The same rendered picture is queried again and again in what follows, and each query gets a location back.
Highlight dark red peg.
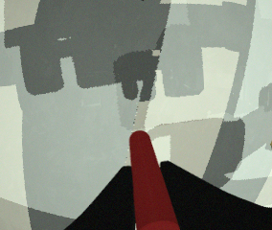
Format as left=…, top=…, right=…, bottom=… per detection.
left=129, top=130, right=179, bottom=230

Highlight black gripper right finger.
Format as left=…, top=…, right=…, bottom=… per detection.
left=160, top=161, right=272, bottom=230

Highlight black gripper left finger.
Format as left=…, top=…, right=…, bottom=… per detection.
left=63, top=165, right=136, bottom=230

